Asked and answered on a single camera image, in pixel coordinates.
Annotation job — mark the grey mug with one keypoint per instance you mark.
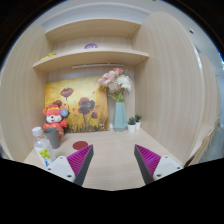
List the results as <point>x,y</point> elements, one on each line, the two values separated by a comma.
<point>54,137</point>

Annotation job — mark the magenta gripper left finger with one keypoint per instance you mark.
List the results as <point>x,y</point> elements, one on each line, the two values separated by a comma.
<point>74,167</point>

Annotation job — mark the yellow object on shelf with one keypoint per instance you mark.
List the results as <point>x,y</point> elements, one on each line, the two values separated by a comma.
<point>50,55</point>

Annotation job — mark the small potted plant left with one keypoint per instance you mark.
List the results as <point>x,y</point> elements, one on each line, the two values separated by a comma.
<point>131,124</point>

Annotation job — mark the wooden shelf board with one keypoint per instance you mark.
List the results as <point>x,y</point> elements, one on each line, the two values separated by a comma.
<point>89,57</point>

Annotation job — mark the red plush toy figure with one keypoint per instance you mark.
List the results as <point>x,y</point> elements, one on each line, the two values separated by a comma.
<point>55,118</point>

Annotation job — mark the teal ceramic vase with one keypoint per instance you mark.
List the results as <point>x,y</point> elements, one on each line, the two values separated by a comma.
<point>120,120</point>

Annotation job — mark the pink white artificial flowers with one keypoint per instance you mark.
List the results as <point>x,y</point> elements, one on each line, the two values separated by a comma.
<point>116,82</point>

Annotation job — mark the purple round object on shelf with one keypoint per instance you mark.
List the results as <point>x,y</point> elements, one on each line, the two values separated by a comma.
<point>91,45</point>

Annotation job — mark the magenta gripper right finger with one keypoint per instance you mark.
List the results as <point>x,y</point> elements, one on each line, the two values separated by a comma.
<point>153,166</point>

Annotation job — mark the dark red round coaster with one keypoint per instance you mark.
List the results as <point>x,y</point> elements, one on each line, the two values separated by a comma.
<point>79,145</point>

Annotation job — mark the clear plastic water bottle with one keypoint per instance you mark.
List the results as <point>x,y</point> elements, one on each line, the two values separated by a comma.
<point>42,146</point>

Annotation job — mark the small potted plant right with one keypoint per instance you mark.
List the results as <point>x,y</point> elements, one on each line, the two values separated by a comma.
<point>138,121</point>

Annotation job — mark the small potted plant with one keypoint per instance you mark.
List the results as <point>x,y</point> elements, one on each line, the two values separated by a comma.
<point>138,121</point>
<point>131,124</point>

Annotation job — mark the yellow poppy flower painting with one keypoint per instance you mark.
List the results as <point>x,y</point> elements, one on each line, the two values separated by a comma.
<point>85,101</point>

